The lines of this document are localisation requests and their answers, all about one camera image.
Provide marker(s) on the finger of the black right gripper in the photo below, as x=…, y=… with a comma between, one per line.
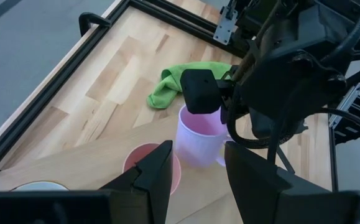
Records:
x=276, y=126

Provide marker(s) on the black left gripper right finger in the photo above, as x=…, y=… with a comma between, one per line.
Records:
x=260, y=193

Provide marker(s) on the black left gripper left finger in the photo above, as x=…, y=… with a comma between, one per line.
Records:
x=155, y=180

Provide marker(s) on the pink plastic cup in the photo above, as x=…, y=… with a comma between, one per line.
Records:
x=137, y=155

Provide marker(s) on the lilac plastic mug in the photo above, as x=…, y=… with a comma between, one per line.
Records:
x=198, y=140

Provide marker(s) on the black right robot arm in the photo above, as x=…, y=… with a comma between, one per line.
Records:
x=307, y=28

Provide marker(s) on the black metal shelf wooden board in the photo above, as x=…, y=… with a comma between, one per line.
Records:
x=89, y=161

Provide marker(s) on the green microfibre cloth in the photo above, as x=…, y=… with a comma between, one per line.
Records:
x=179, y=81

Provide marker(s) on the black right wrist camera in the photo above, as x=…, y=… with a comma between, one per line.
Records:
x=201, y=91

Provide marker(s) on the silver metal corner bracket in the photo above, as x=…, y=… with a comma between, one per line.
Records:
x=225, y=26

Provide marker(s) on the black aluminium table frame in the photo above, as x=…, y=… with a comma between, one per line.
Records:
x=58, y=74

